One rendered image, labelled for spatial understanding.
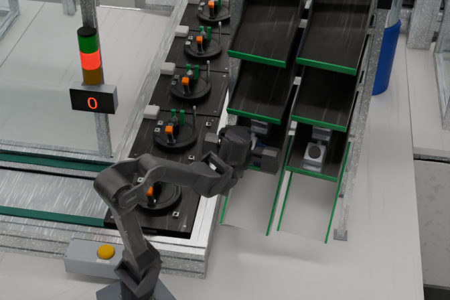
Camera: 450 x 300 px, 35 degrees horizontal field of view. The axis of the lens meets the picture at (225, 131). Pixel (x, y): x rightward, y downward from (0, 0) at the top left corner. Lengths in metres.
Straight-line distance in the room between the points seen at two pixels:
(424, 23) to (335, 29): 1.26
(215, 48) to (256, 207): 0.83
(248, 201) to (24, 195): 0.66
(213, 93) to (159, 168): 0.99
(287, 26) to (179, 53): 1.00
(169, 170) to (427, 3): 1.61
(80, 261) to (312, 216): 0.61
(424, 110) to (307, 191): 0.82
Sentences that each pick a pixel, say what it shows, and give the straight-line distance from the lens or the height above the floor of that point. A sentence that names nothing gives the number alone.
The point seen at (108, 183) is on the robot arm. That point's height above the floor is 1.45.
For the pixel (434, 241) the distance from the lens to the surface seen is 2.73.
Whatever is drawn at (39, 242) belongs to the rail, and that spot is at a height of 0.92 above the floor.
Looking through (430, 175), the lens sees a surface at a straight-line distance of 2.50.
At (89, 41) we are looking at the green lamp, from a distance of 1.83.
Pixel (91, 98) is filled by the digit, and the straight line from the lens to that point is 1.94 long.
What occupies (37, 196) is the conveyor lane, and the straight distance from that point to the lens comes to 2.11.
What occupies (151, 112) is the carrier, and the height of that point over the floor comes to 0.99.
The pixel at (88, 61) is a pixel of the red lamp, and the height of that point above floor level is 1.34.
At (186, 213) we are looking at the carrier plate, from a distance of 1.94.
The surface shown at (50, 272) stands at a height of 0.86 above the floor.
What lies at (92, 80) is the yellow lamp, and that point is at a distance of 1.90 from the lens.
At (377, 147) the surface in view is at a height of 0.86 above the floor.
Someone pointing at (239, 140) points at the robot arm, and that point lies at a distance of 1.52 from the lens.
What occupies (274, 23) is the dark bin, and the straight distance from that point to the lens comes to 1.60.
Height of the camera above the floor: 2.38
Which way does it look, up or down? 40 degrees down
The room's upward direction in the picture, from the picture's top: 2 degrees clockwise
